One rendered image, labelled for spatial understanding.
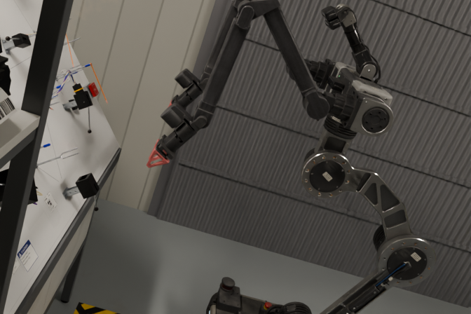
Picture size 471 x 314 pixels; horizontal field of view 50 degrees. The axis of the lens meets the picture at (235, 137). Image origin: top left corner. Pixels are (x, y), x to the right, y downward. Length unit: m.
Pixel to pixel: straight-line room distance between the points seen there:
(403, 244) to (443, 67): 1.46
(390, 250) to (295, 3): 1.54
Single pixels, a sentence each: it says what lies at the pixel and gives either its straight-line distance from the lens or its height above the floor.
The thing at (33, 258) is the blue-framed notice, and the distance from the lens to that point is 1.46.
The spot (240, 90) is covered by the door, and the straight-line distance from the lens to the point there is 3.11.
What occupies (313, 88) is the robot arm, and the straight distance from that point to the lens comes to 1.66.
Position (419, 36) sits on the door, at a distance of 3.25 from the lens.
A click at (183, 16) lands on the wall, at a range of 3.08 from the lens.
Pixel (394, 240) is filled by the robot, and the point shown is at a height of 0.96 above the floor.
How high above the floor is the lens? 1.81
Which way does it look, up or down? 20 degrees down
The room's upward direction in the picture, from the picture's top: 20 degrees clockwise
